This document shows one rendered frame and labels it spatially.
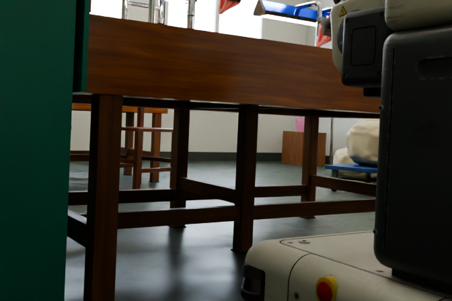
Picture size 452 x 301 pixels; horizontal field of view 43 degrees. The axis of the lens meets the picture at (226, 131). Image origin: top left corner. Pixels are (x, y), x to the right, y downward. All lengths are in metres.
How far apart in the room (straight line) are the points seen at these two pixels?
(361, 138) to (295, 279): 3.75
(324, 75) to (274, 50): 0.20
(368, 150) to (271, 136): 3.72
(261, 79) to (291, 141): 6.13
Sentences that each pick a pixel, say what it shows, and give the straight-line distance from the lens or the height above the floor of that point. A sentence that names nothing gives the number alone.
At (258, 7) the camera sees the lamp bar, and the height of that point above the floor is 1.07.
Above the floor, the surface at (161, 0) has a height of 0.99.
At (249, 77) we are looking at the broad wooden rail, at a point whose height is 0.65.
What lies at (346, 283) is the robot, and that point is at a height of 0.26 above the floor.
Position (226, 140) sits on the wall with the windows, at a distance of 7.87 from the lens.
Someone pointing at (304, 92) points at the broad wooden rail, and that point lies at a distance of 1.70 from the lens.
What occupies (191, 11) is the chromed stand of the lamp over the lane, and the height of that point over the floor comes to 0.91.
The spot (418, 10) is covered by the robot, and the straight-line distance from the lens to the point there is 0.95.
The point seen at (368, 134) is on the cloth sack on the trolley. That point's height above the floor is 0.49.
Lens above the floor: 0.52
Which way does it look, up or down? 1 degrees down
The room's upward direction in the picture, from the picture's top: 3 degrees clockwise
